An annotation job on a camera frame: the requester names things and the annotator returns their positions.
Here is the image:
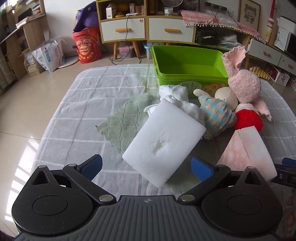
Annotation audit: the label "white cloth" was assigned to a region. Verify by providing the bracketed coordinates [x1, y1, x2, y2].
[159, 85, 189, 103]
[143, 100, 205, 121]

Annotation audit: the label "wooden bookshelf desk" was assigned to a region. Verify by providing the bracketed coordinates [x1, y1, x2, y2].
[0, 0, 50, 95]

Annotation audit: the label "white paper shopping bag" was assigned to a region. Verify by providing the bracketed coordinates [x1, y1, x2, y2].
[31, 37, 65, 73]

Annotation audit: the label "yellow egg tray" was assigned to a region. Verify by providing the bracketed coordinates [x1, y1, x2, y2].
[248, 66, 270, 80]

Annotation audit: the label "green fluffy towel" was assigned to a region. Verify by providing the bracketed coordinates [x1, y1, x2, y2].
[95, 93, 197, 194]

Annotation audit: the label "round pale board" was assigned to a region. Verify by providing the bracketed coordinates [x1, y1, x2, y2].
[58, 56, 79, 69]

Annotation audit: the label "beige bunny doll blue dress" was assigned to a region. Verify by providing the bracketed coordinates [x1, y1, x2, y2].
[193, 87, 238, 141]

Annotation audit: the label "framed cartoon girl picture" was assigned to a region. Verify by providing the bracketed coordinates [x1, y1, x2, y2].
[238, 0, 262, 25]

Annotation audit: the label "tall wooden shelf cabinet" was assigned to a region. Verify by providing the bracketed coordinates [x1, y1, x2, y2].
[96, 0, 147, 61]

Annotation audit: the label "framed cat picture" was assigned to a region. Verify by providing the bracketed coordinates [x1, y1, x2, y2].
[183, 0, 200, 10]

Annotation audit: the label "low wooden drawer cabinet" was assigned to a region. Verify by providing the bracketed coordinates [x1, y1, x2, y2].
[146, 0, 296, 77]

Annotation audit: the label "grey checked sheet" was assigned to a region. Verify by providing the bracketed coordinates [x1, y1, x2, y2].
[35, 64, 296, 197]

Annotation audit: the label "white cartoon printed box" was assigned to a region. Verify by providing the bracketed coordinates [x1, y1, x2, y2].
[266, 64, 290, 87]

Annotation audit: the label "white sheet with drawing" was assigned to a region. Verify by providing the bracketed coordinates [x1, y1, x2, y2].
[274, 25, 289, 51]

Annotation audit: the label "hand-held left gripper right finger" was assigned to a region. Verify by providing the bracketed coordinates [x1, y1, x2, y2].
[178, 156, 266, 205]

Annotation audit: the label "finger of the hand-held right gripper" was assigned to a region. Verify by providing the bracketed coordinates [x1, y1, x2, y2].
[274, 158, 296, 172]

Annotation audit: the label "red printed bucket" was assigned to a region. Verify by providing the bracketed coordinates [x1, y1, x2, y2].
[72, 27, 103, 64]

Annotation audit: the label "clear storage box blue lid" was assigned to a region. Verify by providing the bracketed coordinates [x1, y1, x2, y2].
[143, 43, 154, 58]

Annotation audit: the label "black microwave oven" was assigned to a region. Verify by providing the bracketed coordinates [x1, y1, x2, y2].
[284, 32, 296, 55]

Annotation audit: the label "clear storage box pink contents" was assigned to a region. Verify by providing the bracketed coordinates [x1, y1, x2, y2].
[118, 45, 134, 58]

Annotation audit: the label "white foam block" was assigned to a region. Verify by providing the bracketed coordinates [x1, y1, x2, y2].
[122, 98, 207, 188]

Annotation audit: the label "pink plush rabbit red outfit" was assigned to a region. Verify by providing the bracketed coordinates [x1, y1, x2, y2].
[222, 45, 272, 132]

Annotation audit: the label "pink cloth with pompoms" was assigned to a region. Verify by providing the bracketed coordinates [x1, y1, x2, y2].
[180, 9, 266, 43]

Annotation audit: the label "small white desk fan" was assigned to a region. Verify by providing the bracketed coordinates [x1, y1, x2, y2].
[160, 0, 177, 10]

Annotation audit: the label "pile of white papers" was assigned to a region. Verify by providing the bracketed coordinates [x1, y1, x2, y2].
[218, 35, 238, 50]

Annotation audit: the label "purple plush toy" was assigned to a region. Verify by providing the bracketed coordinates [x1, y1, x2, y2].
[73, 3, 100, 33]

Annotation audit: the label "black charger cable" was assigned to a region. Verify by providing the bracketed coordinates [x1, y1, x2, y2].
[110, 15, 142, 65]

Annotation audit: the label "pink tinted foam block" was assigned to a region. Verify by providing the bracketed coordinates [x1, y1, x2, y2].
[215, 126, 278, 182]

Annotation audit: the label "green plastic bin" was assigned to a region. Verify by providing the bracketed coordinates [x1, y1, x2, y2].
[151, 45, 230, 96]

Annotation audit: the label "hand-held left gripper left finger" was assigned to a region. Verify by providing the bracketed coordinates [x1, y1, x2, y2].
[31, 154, 117, 205]

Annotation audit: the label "white box on shelf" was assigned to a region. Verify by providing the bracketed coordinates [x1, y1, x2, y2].
[106, 4, 116, 19]

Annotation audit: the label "black case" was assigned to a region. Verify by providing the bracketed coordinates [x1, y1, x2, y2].
[196, 29, 218, 45]

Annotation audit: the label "yellow printed cup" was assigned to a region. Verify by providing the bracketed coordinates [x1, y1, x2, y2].
[264, 24, 273, 42]

